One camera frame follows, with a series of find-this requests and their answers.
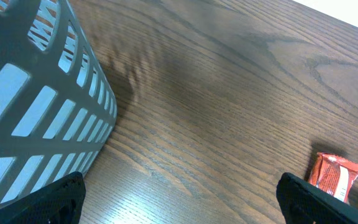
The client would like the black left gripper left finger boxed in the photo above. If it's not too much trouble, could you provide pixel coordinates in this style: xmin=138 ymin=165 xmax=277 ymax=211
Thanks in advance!
xmin=0 ymin=171 xmax=86 ymax=223

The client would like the grey plastic mesh basket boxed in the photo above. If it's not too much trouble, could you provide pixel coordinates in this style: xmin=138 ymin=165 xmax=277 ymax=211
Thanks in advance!
xmin=0 ymin=0 xmax=117 ymax=209

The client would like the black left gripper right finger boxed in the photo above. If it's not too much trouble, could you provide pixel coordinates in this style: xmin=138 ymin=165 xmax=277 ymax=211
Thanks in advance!
xmin=276 ymin=172 xmax=358 ymax=224

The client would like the red white snack bar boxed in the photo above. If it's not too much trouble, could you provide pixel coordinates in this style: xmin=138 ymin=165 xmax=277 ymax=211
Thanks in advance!
xmin=308 ymin=152 xmax=358 ymax=203

